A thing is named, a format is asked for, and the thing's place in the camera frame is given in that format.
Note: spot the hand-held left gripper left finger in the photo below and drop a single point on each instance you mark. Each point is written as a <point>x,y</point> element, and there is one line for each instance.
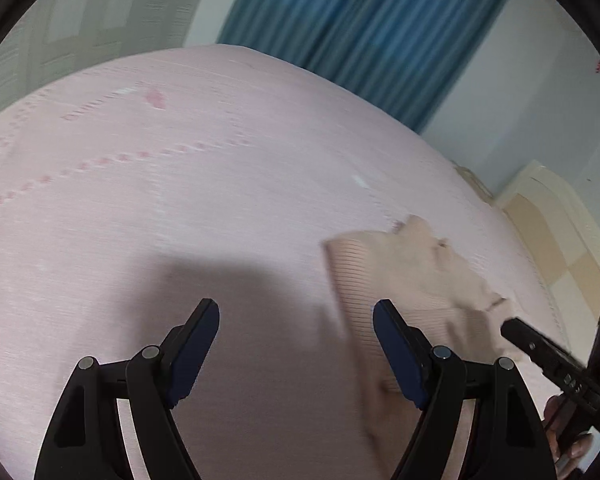
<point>196,350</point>

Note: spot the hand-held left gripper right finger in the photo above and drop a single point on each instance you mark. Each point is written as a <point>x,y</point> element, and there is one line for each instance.
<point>399,355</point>

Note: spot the cream wooden headboard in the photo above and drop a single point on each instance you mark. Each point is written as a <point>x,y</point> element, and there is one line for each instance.
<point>565,240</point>

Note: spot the person's right hand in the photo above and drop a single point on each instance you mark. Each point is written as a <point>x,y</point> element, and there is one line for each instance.
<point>562,442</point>

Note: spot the white wardrobe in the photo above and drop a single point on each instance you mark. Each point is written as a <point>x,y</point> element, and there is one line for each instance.
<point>90,20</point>

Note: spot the pink patterned bed sheet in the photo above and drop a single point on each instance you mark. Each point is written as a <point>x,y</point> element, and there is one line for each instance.
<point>190,220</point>

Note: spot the beige knitted sweater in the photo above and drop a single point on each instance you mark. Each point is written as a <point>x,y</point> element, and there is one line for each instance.
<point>420,285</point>

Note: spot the blue curtain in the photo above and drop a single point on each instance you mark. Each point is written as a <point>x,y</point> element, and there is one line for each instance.
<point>360,30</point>

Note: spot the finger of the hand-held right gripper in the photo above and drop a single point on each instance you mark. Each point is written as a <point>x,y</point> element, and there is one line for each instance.
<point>535,347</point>

